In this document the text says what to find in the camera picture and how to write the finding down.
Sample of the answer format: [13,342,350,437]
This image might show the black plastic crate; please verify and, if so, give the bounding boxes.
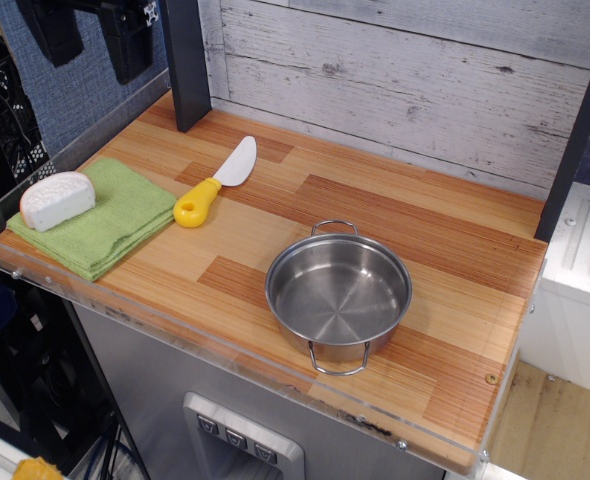
[0,56,49,183]

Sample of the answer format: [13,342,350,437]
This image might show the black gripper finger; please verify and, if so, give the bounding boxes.
[99,2,154,84]
[23,1,84,67]

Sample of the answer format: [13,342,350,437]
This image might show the dark right support post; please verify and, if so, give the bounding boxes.
[534,81,590,242]

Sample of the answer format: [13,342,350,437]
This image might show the yellow handled toy knife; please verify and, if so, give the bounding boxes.
[173,136,257,228]

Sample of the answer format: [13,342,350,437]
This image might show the dark support post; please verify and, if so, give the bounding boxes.
[160,0,212,132]
[534,81,590,242]

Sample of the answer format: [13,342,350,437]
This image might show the yellow object bottom left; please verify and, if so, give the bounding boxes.
[12,457,64,480]

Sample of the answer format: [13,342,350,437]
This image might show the stainless steel pot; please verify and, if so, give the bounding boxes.
[265,220,413,377]

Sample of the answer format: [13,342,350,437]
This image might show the clear acrylic table guard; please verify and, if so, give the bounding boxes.
[0,95,545,475]

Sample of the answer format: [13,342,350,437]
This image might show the dark left support post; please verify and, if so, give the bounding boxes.
[160,0,212,132]

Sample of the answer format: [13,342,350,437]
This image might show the toy cheese wedge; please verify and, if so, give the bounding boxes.
[20,172,96,232]

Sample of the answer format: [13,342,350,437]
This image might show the white metal side box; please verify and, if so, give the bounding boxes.
[518,183,590,390]

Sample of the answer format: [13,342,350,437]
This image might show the green folded cloth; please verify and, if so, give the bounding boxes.
[7,158,176,281]

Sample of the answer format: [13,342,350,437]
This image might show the silver dispenser button panel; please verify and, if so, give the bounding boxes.
[183,392,306,479]

